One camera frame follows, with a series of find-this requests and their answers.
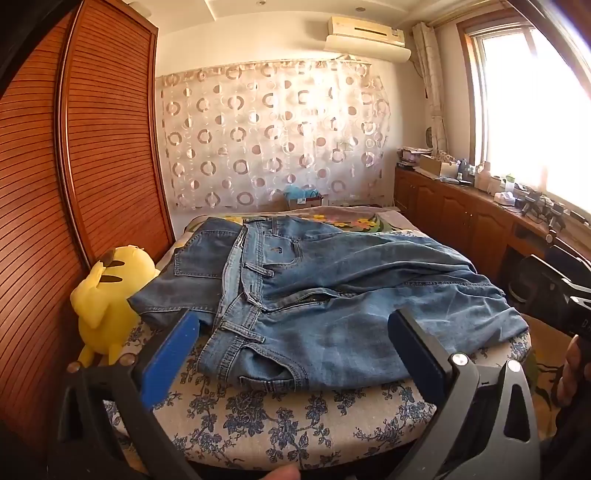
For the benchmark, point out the bed with blue floral sheet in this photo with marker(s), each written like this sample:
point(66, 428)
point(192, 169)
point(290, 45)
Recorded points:
point(277, 424)

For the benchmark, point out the small cardboard box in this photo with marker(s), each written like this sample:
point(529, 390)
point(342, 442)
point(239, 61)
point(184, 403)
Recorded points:
point(304, 203)

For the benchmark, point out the person's right hand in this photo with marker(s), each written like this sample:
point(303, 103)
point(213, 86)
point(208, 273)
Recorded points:
point(569, 374)

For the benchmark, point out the small white container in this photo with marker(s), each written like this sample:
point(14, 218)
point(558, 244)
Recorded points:
point(504, 198)

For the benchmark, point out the circle-patterned sheer curtain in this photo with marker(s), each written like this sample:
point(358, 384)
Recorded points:
point(258, 138)

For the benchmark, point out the stack of papers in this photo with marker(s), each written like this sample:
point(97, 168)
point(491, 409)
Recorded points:
point(413, 157)

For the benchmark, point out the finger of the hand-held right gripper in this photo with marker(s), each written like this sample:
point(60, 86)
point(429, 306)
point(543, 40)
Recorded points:
point(565, 267)

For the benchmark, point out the open flat cardboard box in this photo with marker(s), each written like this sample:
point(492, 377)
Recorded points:
point(436, 166)

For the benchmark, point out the wooden headboard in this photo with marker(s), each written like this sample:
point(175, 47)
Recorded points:
point(92, 138)

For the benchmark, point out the low wooden cabinet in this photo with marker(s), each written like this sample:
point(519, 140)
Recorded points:
point(443, 207)

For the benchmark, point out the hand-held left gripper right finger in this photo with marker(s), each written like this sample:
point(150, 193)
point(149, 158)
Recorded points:
point(415, 350)

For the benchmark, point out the colourful flower blanket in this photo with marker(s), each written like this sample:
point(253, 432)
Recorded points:
point(360, 221)

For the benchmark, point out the wooden-framed window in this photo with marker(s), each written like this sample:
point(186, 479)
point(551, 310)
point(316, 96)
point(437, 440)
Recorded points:
point(521, 115)

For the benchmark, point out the black gadgets on stands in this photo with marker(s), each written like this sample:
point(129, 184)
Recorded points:
point(540, 207)

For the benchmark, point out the white wall air conditioner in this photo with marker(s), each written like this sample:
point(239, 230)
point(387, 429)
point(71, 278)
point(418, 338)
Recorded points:
point(364, 34)

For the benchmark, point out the light blue cloth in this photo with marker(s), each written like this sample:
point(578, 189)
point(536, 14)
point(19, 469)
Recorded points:
point(298, 190)

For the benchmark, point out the person's dark clothing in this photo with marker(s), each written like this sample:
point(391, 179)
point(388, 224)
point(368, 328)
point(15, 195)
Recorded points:
point(570, 443)

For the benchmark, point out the beige window curtain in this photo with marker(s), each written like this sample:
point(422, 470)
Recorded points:
point(431, 92)

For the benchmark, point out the dark blue folded denim pants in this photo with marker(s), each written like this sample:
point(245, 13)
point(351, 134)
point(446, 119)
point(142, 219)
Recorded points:
point(198, 267)

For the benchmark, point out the light blue denim pants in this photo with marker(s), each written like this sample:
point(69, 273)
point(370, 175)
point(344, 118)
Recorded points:
point(346, 323)

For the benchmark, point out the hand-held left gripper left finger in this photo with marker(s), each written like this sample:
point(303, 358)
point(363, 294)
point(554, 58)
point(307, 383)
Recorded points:
point(168, 360)

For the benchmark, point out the white plastic bottle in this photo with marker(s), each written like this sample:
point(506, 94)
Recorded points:
point(483, 177)

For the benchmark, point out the patterned floor rug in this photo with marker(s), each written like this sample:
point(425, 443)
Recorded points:
point(540, 401)

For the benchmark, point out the person's left hand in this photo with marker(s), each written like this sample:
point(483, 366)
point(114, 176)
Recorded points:
point(277, 473)

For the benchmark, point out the yellow plush toy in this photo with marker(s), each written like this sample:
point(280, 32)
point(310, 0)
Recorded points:
point(106, 300)

